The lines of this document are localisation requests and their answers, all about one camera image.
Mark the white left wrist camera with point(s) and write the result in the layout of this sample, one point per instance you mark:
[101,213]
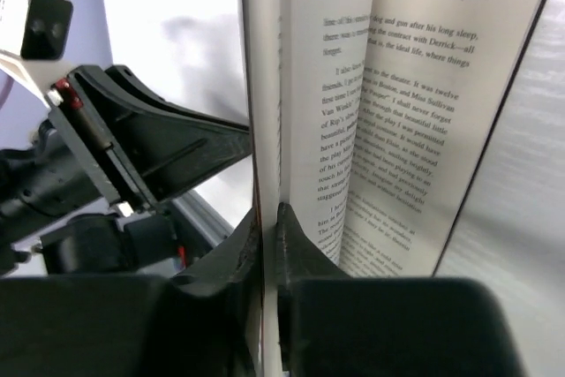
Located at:
[34,34]

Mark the Three Days to See book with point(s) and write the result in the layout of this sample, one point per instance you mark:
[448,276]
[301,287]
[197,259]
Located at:
[421,145]

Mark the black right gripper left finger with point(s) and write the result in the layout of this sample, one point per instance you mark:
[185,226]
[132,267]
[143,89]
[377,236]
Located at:
[220,328]

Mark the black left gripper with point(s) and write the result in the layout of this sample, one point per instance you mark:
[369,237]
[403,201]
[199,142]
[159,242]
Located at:
[173,150]

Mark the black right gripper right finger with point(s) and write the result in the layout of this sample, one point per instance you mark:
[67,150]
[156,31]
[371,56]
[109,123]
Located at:
[308,282]

